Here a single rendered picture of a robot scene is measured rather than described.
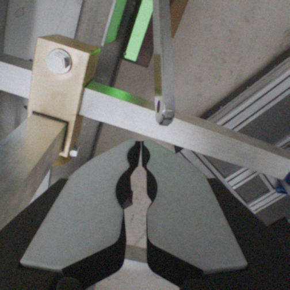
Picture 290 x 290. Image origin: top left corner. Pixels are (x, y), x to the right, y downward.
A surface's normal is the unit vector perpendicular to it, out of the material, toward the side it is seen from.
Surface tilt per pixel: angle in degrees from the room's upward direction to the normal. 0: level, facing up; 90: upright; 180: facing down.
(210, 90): 0
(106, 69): 0
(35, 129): 90
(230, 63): 0
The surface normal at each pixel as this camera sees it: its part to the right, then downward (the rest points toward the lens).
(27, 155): 0.34, -0.81
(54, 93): 0.00, 0.50
